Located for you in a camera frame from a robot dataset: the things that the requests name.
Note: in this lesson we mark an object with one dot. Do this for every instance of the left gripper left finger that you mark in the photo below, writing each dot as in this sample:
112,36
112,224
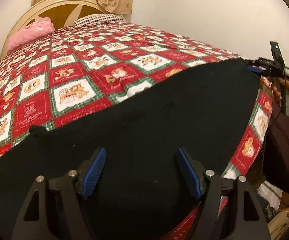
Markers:
54,208

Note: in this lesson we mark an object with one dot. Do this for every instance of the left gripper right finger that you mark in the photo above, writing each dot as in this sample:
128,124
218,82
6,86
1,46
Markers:
227,208

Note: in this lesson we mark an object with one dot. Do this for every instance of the black pants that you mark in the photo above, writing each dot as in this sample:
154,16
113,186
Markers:
204,109

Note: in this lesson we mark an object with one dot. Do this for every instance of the right forearm dark sleeve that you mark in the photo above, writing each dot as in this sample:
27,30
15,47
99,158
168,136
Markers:
276,156

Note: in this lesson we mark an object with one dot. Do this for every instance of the red teddy-bear bedspread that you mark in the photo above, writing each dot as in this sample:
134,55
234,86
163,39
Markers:
75,72

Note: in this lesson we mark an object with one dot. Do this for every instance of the striped pillow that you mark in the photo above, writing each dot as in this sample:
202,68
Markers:
98,19

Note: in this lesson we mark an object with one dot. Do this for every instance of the pink folded blanket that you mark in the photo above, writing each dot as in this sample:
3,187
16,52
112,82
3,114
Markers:
39,28

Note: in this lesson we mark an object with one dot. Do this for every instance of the cream wooden headboard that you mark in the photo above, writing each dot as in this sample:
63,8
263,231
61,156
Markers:
62,13

